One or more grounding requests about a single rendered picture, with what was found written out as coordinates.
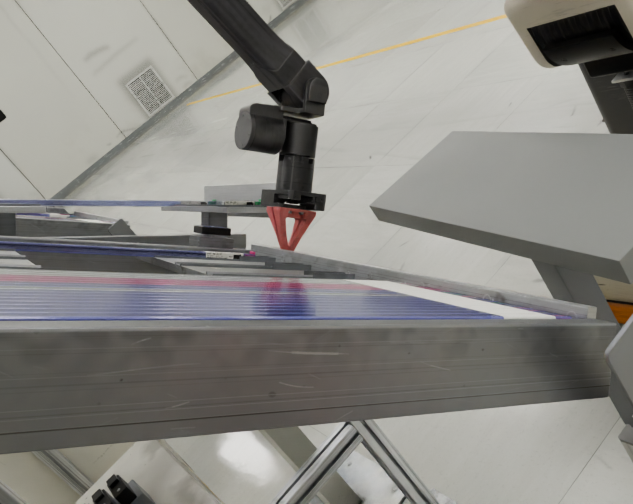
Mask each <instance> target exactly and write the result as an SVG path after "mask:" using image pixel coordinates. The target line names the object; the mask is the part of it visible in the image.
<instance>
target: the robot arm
mask: <svg viewBox="0 0 633 504"><path fill-rule="evenodd" d="M187 1H188V2H189V3H190V4H191V5H192V6H193V7H194V8H195V9H196V10H197V11H198V13H199V14H200V15H201V16H202V17H203V18H204V19H205V20H206V21H207V22H208V23H209V24H210V25H211V26H212V27H213V28H214V29H215V31H216V32H217V33H218V34H219V35H220V36H221V37H222V38H223V39H224V40H225V41H226V42H227V43H228V44H229V45H230V46H231V48H232V49H233V50H234V51H235V52H236V53H237V54H238V55H239V56H240V57H241V58H242V59H243V61H244V62H245V63H246V64H247V65H248V66H249V68H250V69H251V70H252V71H253V73H254V74H255V77H256V78H257V79H258V81H259V82H260V83H261V84H262V85H263V86H264V87H265V88H266V89H267V90H268V92H267V94H268V95H269V96H270V97H271V98H272V99H273V100H274V101H275V103H276V104H277V105H278V106H277V105H269V104H260V103H253V104H250V105H247V106H243V107H241V108H240V111H239V117H238V120H237V122H236V126H235V132H234V139H235V144H236V146H237V148H238V149H241V150H247V151H253V152H259V153H265V154H271V155H276V154H278V153H279V159H278V169H277V178H276V186H275V187H276V188H275V190H271V189H262V194H261V204H260V205H264V206H267V209H266V211H267V213H268V216H269V218H270V221H271V223H272V226H273V228H274V231H275V233H276V236H277V240H278V243H279V246H280V249H285V250H291V251H294V250H295V248H296V247H297V245H298V243H299V241H300V239H301V238H302V236H303V234H304V233H305V232H306V230H307V229H308V227H309V226H310V224H311V223H312V221H313V220H314V218H315V217H316V212H315V211H324V210H325V203H326V195H325V194H318V193H312V184H313V175H314V165H315V156H316V146H317V137H318V127H317V125H316V124H312V123H311V121H309V120H310V119H314V118H318V117H322V116H324V111H325V104H326V102H327V100H328V98H329V85H328V83H327V81H326V79H325V77H324V76H323V75H322V74H321V73H320V72H319V71H318V69H317V68H316V67H315V66H314V65H313V64H312V63H311V62H310V60H306V61H305V60H304V59H303V58H302V57H301V56H300V55H299V54H298V53H297V51H296V50H295V49H294V48H292V47H291V46H290V45H288V44H287V43H285V42H284V41H283V40H282V39H281V38H280V37H279V36H278V35H277V34H276V33H275V32H274V31H273V30H272V29H271V28H270V27H269V25H268V24H267V23H266V22H265V21H264V20H263V19H262V18H261V16H260V15H259V14H258V13H257V12H256V11H255V10H254V9H253V8H252V6H251V5H250V4H249V3H248V2H247V1H246V0H187ZM285 202H286V203H289V204H285ZM299 203H300V204H299ZM292 204H299V205H292ZM268 206H274V207H268ZM309 210H313V211H309ZM287 217H289V218H294V219H295V223H294V226H293V230H292V234H291V237H290V240H289V242H288V241H287V232H286V218H287Z"/></svg>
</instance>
